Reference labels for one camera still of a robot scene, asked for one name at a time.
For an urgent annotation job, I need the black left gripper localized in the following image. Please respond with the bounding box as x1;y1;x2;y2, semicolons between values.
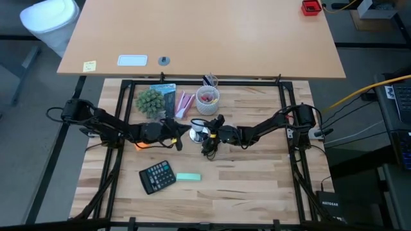
139;118;193;151

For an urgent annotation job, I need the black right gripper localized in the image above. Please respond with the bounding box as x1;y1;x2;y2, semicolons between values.
202;114;241;150

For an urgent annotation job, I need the chrome lamp socket base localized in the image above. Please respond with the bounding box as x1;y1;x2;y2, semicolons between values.
188;126;210;144

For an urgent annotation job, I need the pink stapler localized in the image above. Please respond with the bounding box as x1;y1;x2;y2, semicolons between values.
175;90;196;119

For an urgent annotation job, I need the white ribbed pen cup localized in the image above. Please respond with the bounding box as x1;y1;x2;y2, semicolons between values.
195;85;221;116

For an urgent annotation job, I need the blue and black book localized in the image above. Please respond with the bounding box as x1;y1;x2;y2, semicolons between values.
149;83;177;119

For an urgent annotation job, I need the green succulent plant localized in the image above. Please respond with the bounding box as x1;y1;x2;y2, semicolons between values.
134;88;166;119

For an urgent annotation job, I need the mint green stapler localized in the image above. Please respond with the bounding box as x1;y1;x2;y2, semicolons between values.
175;172;202;183

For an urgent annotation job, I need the black desk calculator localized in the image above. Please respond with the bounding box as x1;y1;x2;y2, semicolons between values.
138;160;177;196

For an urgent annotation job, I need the clear glass pen holder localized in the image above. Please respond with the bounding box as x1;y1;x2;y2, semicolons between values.
202;74;220;88

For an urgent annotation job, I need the white rectangular card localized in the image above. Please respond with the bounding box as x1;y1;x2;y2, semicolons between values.
117;55;148;67

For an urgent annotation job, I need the light wood desk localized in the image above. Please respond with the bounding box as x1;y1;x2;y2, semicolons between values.
57;0;347;80

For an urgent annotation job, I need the yellow sticky note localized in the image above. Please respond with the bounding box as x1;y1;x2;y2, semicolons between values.
82;60;97;73

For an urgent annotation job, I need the red plastic box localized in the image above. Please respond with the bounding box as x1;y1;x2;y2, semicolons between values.
301;0;322;17

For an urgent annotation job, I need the white trash bin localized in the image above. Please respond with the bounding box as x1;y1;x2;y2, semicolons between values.
19;0;81;58

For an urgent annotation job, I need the brown cardboard sheet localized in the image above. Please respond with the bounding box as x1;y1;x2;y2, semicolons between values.
349;9;403;32

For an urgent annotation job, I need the black keyboard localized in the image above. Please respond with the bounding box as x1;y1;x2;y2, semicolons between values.
392;82;411;125
390;130;411;171

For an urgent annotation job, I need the grey box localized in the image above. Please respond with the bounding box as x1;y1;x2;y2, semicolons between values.
356;0;398;20

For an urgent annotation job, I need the black aluminium table frame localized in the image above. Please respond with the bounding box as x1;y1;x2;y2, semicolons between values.
67;73;346;231

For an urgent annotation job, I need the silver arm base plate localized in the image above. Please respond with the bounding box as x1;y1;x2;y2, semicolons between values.
286;127;335;141

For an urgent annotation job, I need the black Netgear network switch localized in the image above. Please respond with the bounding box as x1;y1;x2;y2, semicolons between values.
316;191;343;222

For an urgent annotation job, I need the thin yellow cable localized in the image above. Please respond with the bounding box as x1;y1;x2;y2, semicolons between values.
322;0;358;15

